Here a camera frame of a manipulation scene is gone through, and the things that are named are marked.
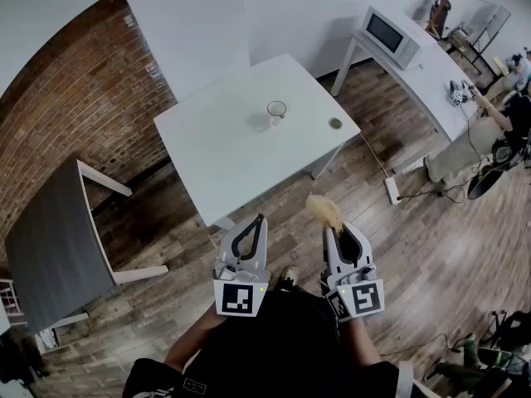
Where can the person's right forearm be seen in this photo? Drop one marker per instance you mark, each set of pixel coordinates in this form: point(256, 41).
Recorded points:
point(367, 342)

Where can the long white table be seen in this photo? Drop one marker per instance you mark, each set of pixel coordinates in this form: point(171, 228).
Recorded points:
point(431, 89)

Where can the person's left forearm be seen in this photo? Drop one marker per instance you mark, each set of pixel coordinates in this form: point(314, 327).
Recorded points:
point(191, 342)

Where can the black office chair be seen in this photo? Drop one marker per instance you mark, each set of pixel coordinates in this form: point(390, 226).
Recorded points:
point(481, 185)
point(510, 359)

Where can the person's shoe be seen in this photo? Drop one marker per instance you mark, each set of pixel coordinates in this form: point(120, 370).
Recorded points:
point(289, 275)

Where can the grey table with white legs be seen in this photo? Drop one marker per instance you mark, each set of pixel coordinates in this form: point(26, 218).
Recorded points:
point(50, 243)

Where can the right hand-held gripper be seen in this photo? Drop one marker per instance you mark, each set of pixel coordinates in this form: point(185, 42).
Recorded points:
point(365, 297)

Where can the wooden coat rack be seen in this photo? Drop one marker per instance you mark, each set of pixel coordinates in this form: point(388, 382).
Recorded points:
point(439, 6)

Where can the yellow fluffy ball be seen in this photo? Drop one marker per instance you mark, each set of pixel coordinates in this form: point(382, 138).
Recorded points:
point(323, 214)

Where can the white board panel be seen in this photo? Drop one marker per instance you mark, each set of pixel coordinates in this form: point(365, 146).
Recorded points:
point(491, 25)

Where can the person's black clothing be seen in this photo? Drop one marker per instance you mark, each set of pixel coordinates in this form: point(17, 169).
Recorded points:
point(269, 346)

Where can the white microwave oven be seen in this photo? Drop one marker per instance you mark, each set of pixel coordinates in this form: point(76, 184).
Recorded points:
point(398, 40)

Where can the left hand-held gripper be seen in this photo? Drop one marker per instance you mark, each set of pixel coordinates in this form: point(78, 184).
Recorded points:
point(238, 299)

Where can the white power strip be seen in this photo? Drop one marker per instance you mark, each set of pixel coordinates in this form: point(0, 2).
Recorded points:
point(391, 190)

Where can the grey gripper device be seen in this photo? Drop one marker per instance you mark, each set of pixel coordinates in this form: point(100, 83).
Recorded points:
point(458, 97)

